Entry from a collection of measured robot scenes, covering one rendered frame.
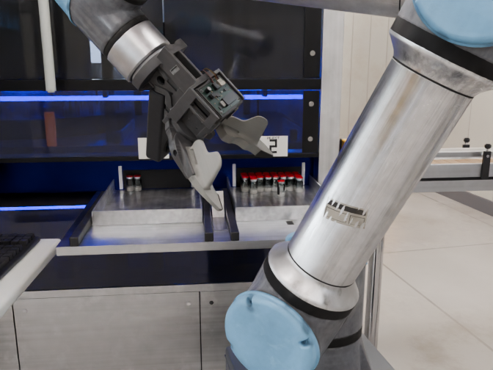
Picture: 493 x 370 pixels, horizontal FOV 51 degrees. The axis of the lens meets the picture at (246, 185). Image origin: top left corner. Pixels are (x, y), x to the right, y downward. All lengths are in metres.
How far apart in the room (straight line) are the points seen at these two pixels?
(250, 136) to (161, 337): 1.05
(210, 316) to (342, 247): 1.13
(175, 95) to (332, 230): 0.28
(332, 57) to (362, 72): 4.25
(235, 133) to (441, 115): 0.32
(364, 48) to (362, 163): 5.26
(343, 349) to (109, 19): 0.53
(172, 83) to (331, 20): 0.89
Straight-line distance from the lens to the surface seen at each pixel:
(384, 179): 0.52
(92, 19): 0.70
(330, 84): 1.51
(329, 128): 1.52
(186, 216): 1.26
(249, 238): 1.14
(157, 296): 1.62
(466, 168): 1.83
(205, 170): 0.64
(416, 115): 0.50
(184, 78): 0.66
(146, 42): 0.68
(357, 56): 5.74
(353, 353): 0.78
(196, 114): 0.65
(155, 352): 1.71
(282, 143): 1.50
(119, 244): 1.15
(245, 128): 0.73
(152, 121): 0.72
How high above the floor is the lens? 1.26
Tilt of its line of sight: 14 degrees down
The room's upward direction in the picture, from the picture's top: straight up
